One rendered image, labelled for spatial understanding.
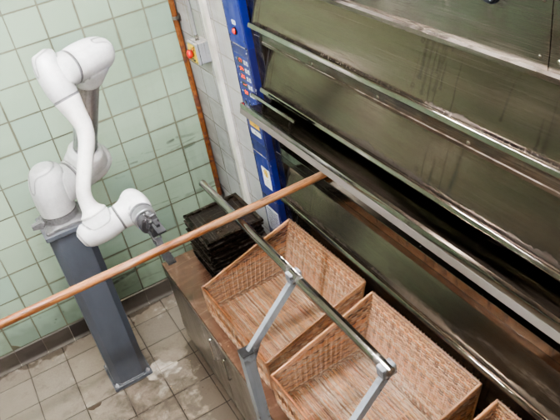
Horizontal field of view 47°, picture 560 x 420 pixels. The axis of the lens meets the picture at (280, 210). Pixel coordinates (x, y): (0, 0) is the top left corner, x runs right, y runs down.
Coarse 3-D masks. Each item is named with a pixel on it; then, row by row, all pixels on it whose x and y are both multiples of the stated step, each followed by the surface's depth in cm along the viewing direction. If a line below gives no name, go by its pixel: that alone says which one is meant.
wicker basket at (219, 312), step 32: (288, 224) 285; (256, 256) 284; (288, 256) 291; (320, 256) 268; (224, 288) 282; (256, 288) 290; (320, 288) 273; (352, 288) 244; (224, 320) 265; (256, 320) 274; (288, 320) 271; (320, 320) 241; (288, 352) 239
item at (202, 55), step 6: (198, 36) 300; (192, 42) 294; (198, 42) 292; (204, 42) 293; (198, 48) 292; (204, 48) 294; (198, 54) 294; (204, 54) 295; (210, 54) 297; (192, 60) 301; (198, 60) 295; (204, 60) 296; (210, 60) 298
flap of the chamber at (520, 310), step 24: (288, 144) 224; (312, 144) 222; (336, 144) 222; (360, 168) 206; (360, 192) 192; (384, 192) 192; (408, 192) 192; (384, 216) 184; (432, 216) 180; (456, 216) 181; (456, 240) 170; (480, 240) 170; (456, 264) 162; (504, 264) 160; (528, 264) 161; (528, 288) 152; (552, 288) 152; (528, 312) 144; (552, 312) 144; (552, 336) 139
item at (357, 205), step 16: (288, 160) 268; (304, 160) 259; (336, 192) 241; (352, 208) 234; (368, 208) 226; (384, 224) 218; (400, 240) 212; (416, 256) 208; (432, 256) 201; (448, 272) 194; (464, 288) 190; (480, 288) 186; (480, 304) 186; (496, 304) 180; (512, 320) 176; (528, 336) 172; (544, 336) 169
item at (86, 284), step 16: (320, 176) 244; (288, 192) 239; (240, 208) 234; (256, 208) 235; (208, 224) 229; (224, 224) 231; (176, 240) 225; (144, 256) 221; (112, 272) 217; (80, 288) 213; (32, 304) 209; (48, 304) 210; (0, 320) 205; (16, 320) 207
